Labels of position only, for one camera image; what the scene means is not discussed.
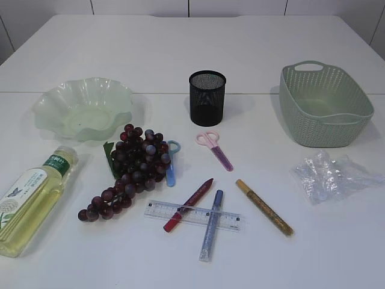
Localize blue scissors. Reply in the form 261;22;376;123
165;140;181;187

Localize gold glitter pen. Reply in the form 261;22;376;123
236;179;294;237

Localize black mesh pen holder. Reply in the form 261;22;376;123
189;70;226;127

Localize green plastic woven basket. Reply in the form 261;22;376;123
279;61;374;148

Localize blue glitter pen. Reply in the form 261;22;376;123
199;190;223;262

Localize purple artificial grape bunch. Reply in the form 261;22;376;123
78;123;171;222

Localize clear plastic ruler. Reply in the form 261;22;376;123
144;200;244;231

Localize clear plastic sheet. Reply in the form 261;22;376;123
291;150;384;205

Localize red crayon pen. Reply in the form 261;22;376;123
163;178;214;232

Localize green wavy glass plate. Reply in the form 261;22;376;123
32;77;134;141

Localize pink purple scissors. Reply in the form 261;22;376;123
196;131;233;172

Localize yellow tea bottle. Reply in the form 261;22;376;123
1;146;78;258

